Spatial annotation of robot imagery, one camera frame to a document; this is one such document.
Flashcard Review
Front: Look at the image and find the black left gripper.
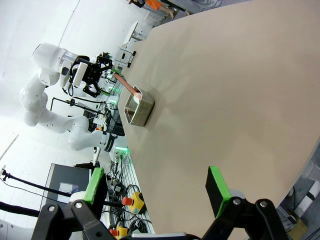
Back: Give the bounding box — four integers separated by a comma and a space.
72, 56, 121, 99

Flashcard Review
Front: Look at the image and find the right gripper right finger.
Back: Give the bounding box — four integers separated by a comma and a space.
201, 165, 288, 240

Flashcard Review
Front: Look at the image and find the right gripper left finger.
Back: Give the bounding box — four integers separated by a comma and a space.
31, 166, 112, 240

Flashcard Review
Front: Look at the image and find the white drawer unit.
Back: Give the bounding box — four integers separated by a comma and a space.
115, 44, 137, 69

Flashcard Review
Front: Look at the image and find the black framed monitor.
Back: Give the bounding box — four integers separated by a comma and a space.
39, 163, 95, 209

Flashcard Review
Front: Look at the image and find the white controller with green light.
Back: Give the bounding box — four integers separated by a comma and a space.
113, 146, 131, 161

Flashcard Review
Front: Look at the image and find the white desk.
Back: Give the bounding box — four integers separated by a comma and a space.
124, 19, 147, 49

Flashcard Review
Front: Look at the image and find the rectangular steel container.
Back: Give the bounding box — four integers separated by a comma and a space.
123, 87, 156, 127

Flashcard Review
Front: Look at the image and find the yellow-orange garment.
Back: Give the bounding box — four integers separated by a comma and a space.
144, 0, 164, 11

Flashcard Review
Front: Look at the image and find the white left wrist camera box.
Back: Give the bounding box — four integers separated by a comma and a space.
73, 62, 88, 88

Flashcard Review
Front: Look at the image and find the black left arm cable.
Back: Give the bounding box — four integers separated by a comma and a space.
51, 82, 106, 115

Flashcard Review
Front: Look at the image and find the black camera boom stand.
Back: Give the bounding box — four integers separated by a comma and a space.
0, 163, 74, 199

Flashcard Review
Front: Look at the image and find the black right arm cable sleeve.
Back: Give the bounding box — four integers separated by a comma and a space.
0, 200, 41, 219

